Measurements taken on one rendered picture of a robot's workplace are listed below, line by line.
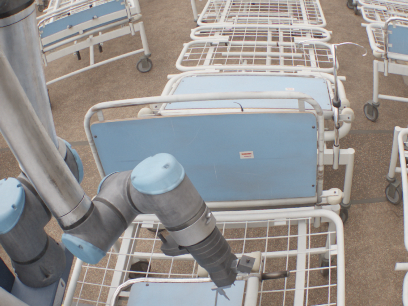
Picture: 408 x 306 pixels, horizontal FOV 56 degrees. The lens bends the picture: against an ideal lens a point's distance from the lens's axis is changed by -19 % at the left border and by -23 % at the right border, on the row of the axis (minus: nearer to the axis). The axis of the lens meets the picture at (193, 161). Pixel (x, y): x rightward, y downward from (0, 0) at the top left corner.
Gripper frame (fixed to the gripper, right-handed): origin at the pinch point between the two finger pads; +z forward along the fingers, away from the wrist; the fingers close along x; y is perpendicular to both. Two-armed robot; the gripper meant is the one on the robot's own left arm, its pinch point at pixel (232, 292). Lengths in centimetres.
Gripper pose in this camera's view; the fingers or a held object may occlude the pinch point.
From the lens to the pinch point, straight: 105.5
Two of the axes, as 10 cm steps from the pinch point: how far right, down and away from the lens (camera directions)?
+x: 2.8, -5.6, 7.8
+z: 5.0, 7.8, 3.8
